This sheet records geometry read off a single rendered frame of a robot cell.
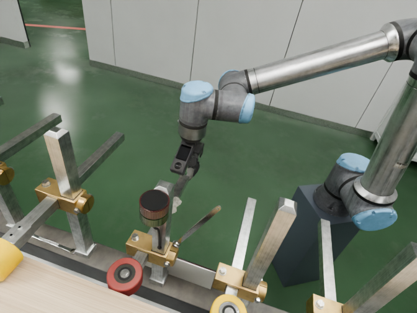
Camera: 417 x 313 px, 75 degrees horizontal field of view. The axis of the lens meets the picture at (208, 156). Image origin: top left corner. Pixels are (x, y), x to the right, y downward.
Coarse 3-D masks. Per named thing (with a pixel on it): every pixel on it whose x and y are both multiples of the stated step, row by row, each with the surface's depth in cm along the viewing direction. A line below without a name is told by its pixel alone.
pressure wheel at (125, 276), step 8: (112, 264) 63; (120, 264) 64; (128, 264) 64; (136, 264) 64; (112, 272) 62; (120, 272) 62; (128, 272) 63; (136, 272) 63; (112, 280) 61; (120, 280) 61; (128, 280) 61; (136, 280) 61; (112, 288) 60; (120, 288) 60; (128, 288) 60; (136, 288) 62
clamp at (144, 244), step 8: (136, 232) 75; (128, 240) 73; (144, 240) 73; (128, 248) 73; (136, 248) 72; (144, 248) 72; (168, 248) 73; (176, 248) 73; (152, 256) 72; (160, 256) 71; (168, 256) 71; (176, 256) 74; (160, 264) 73; (168, 264) 71
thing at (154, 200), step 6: (150, 192) 55; (156, 192) 56; (162, 192) 56; (144, 198) 54; (150, 198) 54; (156, 198) 54; (162, 198) 55; (144, 204) 53; (150, 204) 53; (156, 204) 53; (162, 204) 53; (150, 210) 52; (156, 210) 52; (156, 228) 61
